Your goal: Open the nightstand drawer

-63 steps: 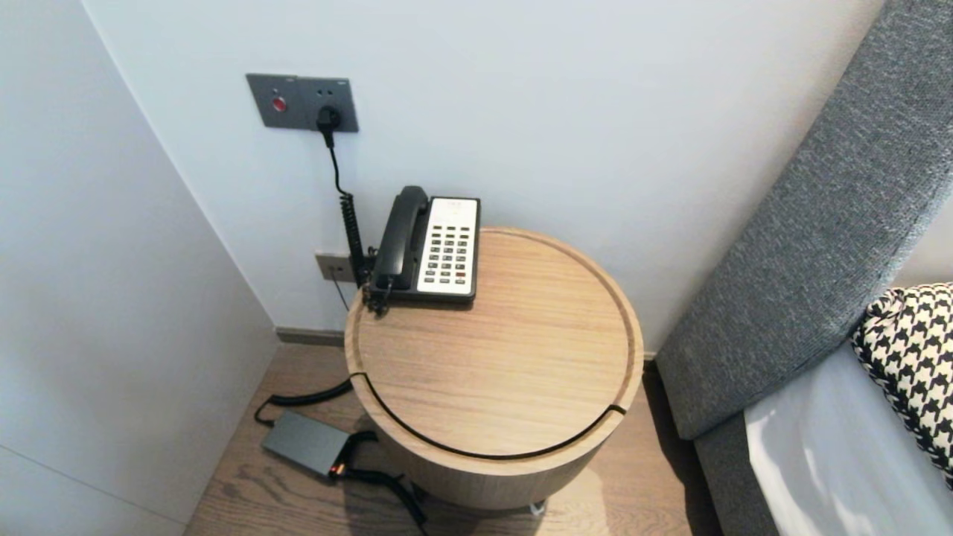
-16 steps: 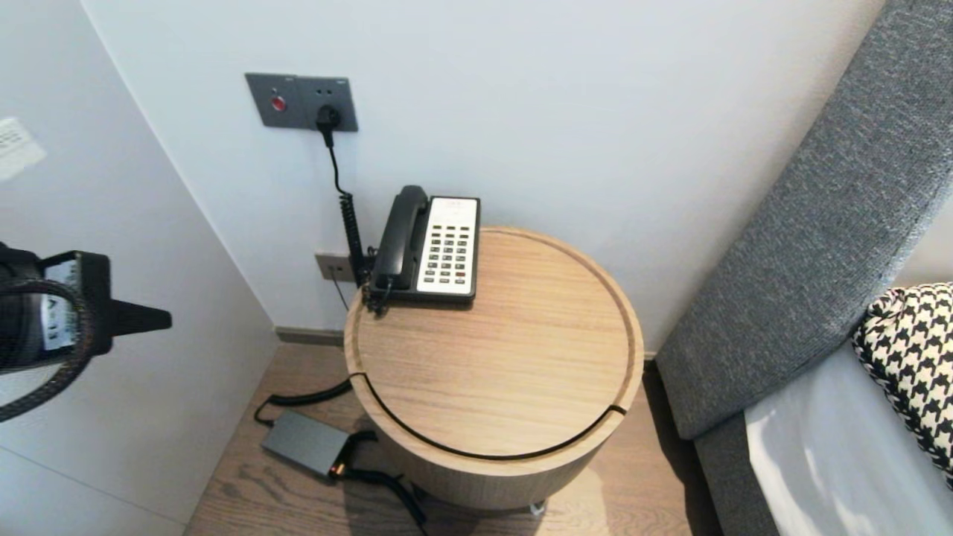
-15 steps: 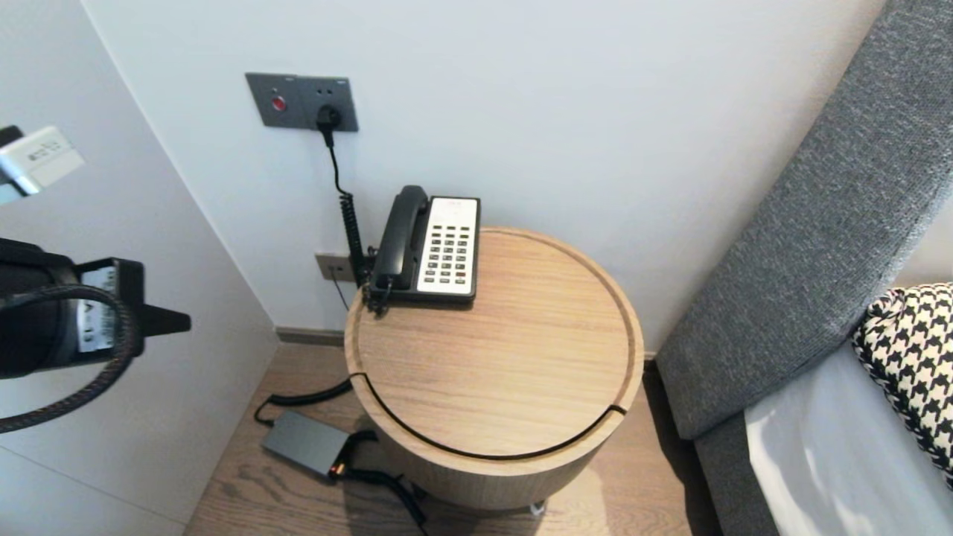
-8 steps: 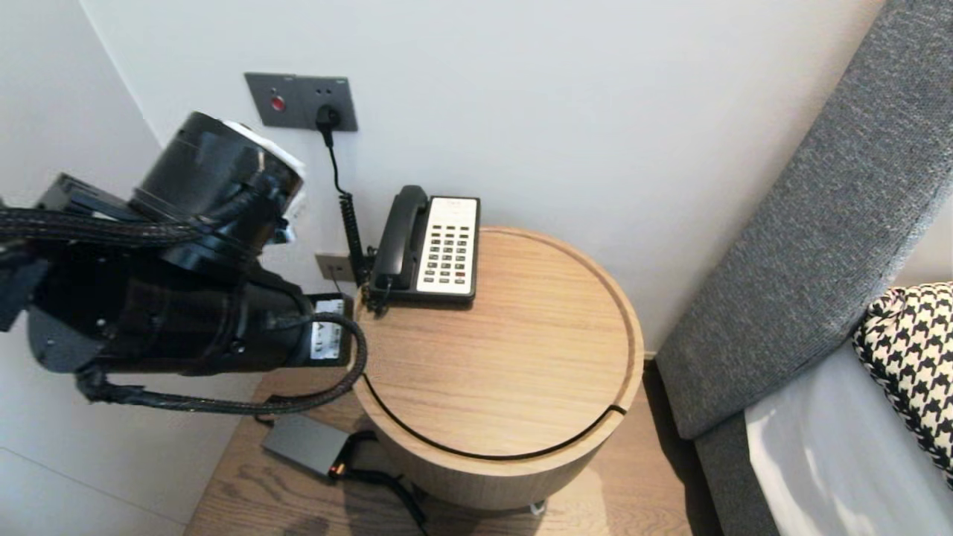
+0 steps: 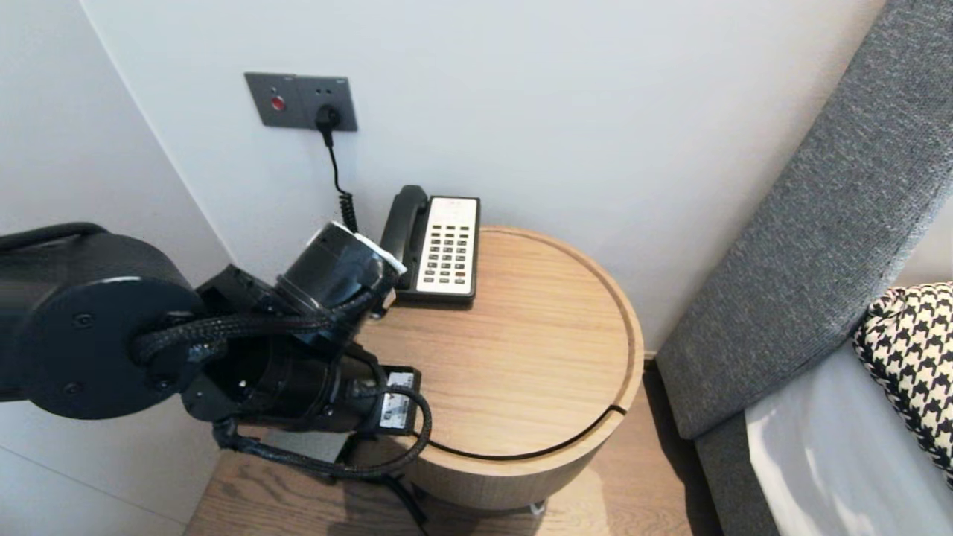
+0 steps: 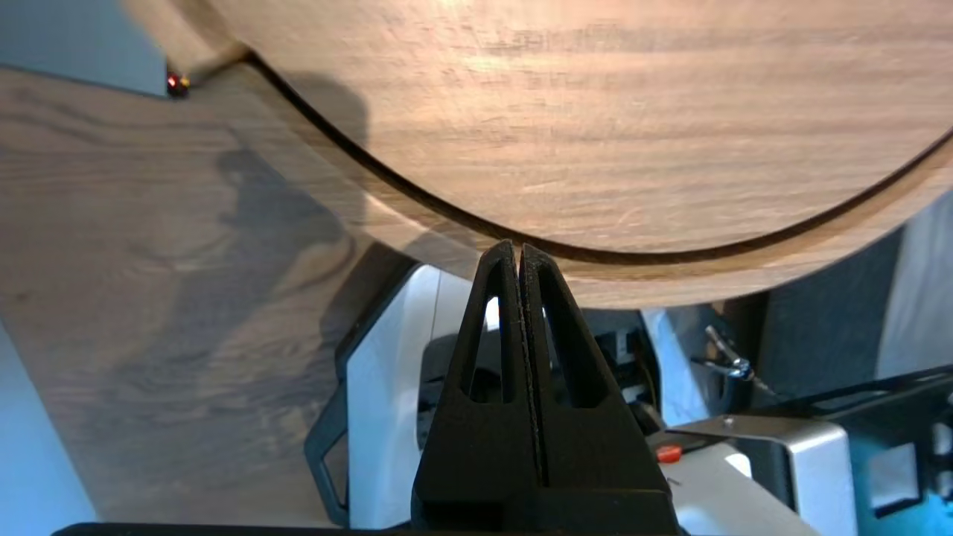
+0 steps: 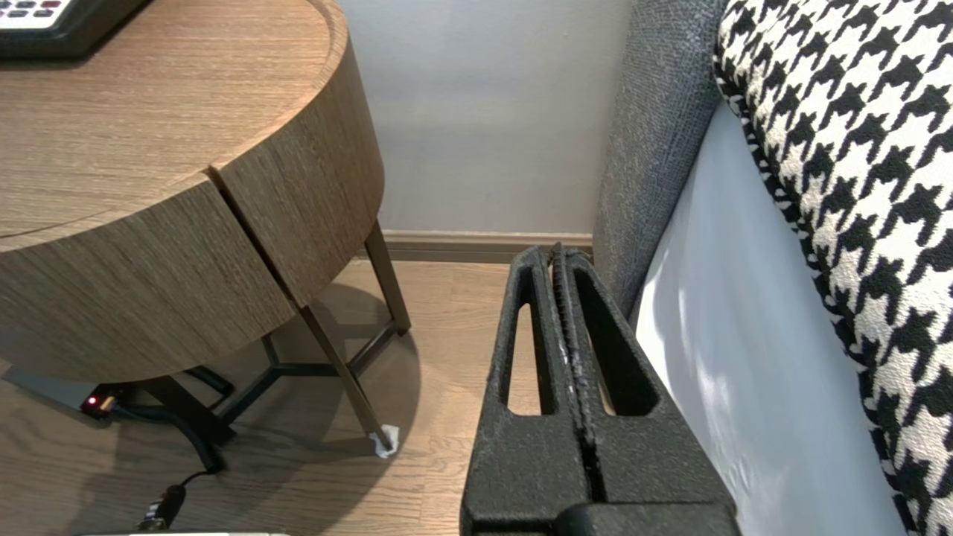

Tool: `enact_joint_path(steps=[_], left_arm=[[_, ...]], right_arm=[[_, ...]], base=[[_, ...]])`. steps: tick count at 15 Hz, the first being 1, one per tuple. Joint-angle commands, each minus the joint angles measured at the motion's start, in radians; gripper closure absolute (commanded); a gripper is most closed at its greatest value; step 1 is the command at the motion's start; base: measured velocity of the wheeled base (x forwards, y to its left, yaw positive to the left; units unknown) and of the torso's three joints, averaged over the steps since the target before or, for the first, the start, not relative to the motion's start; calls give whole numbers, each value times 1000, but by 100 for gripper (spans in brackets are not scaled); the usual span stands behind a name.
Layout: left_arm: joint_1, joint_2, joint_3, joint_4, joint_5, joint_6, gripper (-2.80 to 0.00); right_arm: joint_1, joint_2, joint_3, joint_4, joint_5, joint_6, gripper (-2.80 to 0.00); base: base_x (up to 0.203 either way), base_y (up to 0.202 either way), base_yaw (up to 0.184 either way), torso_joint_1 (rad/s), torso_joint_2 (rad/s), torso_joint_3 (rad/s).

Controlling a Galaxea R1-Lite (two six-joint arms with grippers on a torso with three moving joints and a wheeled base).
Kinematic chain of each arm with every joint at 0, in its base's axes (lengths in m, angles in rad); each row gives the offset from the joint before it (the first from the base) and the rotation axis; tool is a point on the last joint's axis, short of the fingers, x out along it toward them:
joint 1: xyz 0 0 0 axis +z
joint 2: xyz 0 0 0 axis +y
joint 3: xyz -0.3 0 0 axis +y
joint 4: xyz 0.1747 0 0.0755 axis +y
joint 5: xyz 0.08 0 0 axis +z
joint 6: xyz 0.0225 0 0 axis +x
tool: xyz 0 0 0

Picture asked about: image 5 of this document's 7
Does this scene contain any white left wrist end plate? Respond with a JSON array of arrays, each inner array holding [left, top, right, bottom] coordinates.
[[330, 220, 408, 276]]

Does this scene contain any grey wall power socket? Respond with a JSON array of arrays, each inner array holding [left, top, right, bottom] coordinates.
[[296, 75, 358, 133]]

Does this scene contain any black coiled power cable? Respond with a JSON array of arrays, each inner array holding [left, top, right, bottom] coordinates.
[[326, 130, 360, 233]]

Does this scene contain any black and white desk telephone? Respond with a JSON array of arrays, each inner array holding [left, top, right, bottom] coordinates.
[[393, 196, 482, 304]]

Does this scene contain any black telephone handset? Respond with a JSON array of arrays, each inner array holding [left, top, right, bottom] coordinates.
[[380, 186, 431, 290]]

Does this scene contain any grey upholstered headboard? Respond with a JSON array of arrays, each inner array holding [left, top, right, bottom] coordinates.
[[655, 0, 953, 440]]

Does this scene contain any curved front wooden drawer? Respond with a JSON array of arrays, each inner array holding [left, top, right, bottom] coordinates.
[[402, 406, 643, 511]]

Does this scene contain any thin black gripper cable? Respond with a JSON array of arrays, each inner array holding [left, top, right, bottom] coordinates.
[[212, 383, 434, 481]]

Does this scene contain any grey switch plate red button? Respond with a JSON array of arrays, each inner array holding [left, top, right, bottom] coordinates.
[[246, 72, 301, 128]]

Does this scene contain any black adapter output cable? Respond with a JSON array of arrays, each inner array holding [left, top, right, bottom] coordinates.
[[350, 476, 431, 535]]

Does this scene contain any grey fabric bed frame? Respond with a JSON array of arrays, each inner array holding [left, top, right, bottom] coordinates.
[[692, 413, 779, 536]]

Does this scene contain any grey power adapter brick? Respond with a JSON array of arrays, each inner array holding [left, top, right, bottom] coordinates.
[[261, 430, 351, 466]]

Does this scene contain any black power plug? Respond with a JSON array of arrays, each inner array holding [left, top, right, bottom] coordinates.
[[315, 105, 342, 146]]

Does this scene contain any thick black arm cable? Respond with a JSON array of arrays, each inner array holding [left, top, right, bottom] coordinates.
[[0, 222, 109, 252]]

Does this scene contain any black braided sleeve cable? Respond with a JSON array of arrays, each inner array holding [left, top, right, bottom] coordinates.
[[133, 287, 392, 366]]

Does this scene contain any black white houndstooth pillow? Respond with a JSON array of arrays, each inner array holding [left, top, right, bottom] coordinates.
[[851, 283, 953, 488]]

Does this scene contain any round wooden side table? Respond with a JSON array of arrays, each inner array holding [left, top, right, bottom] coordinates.
[[357, 227, 646, 511]]

